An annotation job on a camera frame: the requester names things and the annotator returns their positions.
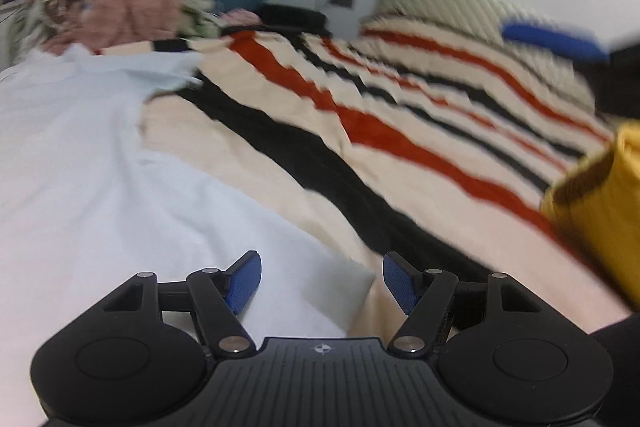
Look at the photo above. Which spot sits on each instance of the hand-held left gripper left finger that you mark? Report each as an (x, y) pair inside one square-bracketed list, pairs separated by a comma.
[(244, 282)]

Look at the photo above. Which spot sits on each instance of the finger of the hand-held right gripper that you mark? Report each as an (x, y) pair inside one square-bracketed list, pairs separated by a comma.
[(550, 38)]

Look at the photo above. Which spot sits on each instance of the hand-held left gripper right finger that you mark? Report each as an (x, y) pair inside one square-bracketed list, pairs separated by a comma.
[(400, 282)]

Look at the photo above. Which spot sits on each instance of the light blue shirt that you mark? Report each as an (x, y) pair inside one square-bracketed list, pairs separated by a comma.
[(100, 182)]

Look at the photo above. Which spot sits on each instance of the person's right forearm yellow sleeve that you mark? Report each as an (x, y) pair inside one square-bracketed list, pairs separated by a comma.
[(600, 207)]

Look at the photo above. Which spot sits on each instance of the striped fleece blanket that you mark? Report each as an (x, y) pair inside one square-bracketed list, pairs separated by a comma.
[(300, 117)]

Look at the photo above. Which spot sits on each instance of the small pink cloth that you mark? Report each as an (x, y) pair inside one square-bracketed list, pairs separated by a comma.
[(244, 17)]

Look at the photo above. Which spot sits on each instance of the pale green cloth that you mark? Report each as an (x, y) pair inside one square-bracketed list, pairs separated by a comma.
[(200, 14)]

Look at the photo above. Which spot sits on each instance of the pink fleece blanket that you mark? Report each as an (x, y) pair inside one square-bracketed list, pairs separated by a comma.
[(130, 2)]

